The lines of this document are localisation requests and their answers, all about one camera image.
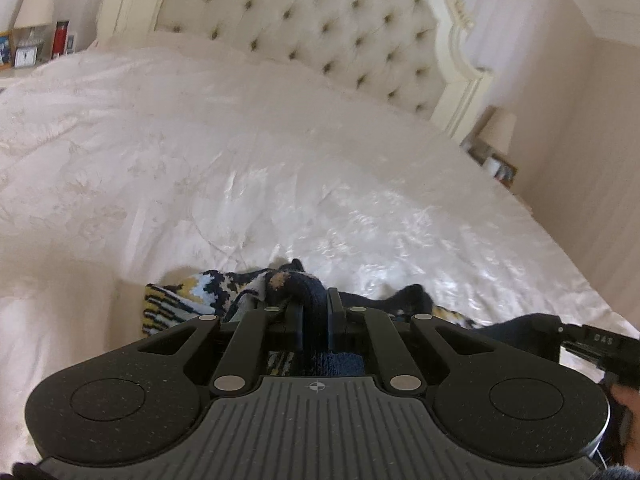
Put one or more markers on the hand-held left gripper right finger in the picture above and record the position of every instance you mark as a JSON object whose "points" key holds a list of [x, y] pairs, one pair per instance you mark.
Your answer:
{"points": [[336, 322]]}

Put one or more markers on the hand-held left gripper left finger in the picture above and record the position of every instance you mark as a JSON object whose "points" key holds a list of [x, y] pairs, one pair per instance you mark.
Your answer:
{"points": [[294, 322]]}

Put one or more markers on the patterned navy yellow knit sweater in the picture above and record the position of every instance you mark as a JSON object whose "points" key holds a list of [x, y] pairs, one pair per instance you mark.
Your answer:
{"points": [[210, 291]]}

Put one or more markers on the person's right hand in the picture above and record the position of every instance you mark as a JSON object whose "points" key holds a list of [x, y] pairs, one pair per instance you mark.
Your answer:
{"points": [[628, 412]]}

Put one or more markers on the cream floral bedspread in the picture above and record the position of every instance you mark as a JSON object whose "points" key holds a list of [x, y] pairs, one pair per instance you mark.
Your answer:
{"points": [[200, 160]]}

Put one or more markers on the cream shade table lamp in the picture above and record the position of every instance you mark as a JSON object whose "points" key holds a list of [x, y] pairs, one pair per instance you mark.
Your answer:
{"points": [[499, 132], [34, 6]]}

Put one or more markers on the cream tufted headboard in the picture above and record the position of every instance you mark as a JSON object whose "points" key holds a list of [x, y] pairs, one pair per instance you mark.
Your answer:
{"points": [[320, 35]]}

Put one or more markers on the red bottle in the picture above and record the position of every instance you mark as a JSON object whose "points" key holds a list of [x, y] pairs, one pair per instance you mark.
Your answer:
{"points": [[61, 39]]}

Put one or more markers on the cream bedside table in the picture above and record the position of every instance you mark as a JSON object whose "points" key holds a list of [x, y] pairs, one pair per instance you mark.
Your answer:
{"points": [[12, 77]]}

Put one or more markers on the small white alarm clock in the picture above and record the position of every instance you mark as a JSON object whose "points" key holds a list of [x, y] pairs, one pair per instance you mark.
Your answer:
{"points": [[25, 56]]}

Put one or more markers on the dark photo frame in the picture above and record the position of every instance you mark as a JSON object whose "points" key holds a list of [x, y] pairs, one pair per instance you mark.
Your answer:
{"points": [[505, 172]]}

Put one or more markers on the wooden photo frame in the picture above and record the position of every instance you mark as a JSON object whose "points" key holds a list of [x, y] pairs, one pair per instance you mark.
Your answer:
{"points": [[4, 51]]}

